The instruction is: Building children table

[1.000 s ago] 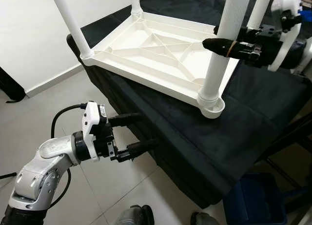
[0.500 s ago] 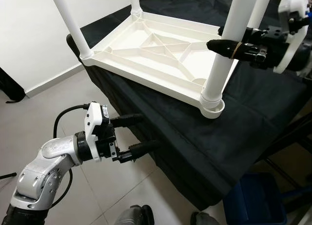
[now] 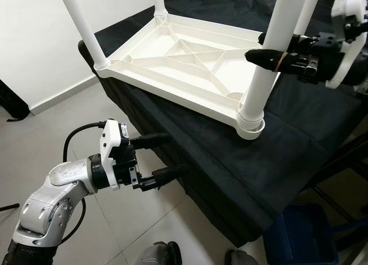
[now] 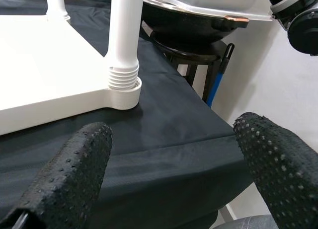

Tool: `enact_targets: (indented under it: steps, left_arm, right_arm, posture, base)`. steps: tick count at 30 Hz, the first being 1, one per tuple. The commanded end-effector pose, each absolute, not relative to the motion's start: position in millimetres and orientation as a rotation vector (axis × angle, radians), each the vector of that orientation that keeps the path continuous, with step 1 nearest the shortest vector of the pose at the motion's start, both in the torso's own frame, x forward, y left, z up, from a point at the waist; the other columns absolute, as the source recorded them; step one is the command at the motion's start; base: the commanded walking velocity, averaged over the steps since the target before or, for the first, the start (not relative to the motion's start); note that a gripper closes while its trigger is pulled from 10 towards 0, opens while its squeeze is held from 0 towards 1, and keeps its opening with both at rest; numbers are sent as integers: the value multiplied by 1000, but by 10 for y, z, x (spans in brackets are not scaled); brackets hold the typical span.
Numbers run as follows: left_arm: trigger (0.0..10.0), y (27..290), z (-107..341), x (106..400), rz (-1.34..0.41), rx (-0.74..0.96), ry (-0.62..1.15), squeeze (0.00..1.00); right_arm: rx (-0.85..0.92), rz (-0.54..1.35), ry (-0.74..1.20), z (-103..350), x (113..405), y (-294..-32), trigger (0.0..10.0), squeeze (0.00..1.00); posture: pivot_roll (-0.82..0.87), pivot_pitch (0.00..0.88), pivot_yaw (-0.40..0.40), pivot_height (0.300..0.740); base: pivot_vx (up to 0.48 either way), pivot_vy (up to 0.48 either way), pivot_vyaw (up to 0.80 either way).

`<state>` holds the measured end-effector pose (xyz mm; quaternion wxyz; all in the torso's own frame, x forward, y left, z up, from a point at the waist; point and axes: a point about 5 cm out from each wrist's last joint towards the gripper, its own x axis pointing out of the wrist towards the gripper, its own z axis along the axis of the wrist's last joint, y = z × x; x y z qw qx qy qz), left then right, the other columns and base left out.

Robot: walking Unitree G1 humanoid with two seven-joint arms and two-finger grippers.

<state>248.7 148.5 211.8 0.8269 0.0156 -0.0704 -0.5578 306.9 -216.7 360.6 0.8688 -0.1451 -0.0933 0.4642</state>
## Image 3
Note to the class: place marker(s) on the black floor stand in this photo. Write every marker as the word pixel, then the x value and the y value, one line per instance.
pixel 8 207

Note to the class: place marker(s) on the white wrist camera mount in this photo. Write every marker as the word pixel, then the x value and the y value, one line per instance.
pixel 345 12
pixel 110 144

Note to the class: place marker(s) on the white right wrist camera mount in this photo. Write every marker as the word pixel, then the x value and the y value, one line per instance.
pixel 345 12

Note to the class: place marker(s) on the black robot right foot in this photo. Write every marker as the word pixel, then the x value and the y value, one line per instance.
pixel 241 258

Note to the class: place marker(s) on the black robot left foot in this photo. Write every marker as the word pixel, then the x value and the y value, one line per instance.
pixel 158 254

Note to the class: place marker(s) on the black robot foot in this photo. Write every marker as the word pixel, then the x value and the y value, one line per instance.
pixel 158 254
pixel 241 258

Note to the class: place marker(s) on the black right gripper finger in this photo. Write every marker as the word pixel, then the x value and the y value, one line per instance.
pixel 270 59
pixel 302 43

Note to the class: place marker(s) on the black tablecloth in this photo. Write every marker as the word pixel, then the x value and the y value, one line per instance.
pixel 287 144

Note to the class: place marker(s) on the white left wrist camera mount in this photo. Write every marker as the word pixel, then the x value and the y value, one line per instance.
pixel 110 144

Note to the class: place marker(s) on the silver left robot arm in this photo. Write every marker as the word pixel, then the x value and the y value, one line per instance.
pixel 52 202

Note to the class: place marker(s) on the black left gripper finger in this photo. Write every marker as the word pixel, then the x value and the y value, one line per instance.
pixel 167 176
pixel 150 140

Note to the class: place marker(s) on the white plastic table leg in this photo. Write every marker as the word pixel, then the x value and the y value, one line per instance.
pixel 276 23
pixel 307 12
pixel 159 0
pixel 83 29

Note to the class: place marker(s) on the black floor bin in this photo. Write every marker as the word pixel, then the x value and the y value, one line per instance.
pixel 11 101

